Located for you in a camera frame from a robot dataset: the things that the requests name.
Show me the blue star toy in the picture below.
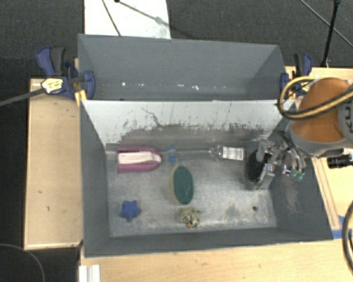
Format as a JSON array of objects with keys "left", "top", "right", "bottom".
[{"left": 119, "top": 200, "right": 142, "bottom": 223}]

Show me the spotted toy animal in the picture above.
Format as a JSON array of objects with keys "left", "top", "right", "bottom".
[{"left": 180, "top": 206, "right": 201, "bottom": 229}]

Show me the grey metal bin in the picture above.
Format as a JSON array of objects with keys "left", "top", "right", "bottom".
[{"left": 77, "top": 33, "right": 334, "bottom": 258}]

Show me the green oval sponge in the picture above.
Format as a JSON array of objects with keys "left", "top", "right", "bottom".
[{"left": 170, "top": 164, "right": 195, "bottom": 206}]

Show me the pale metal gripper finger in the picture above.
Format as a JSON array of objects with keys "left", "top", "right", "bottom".
[
  {"left": 257, "top": 162, "right": 276, "bottom": 191},
  {"left": 255, "top": 141, "right": 268, "bottom": 162}
]

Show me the clear plastic bottle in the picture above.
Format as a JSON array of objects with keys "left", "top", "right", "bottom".
[{"left": 207, "top": 145, "right": 246, "bottom": 162}]

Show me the black cylinder on white bracket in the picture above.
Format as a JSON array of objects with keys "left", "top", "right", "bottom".
[{"left": 325, "top": 148, "right": 353, "bottom": 169}]

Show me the black ribbed object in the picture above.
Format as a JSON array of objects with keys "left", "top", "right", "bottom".
[{"left": 246, "top": 149, "right": 267, "bottom": 185}]

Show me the pale wood board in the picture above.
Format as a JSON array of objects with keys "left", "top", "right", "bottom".
[{"left": 23, "top": 78, "right": 85, "bottom": 251}]

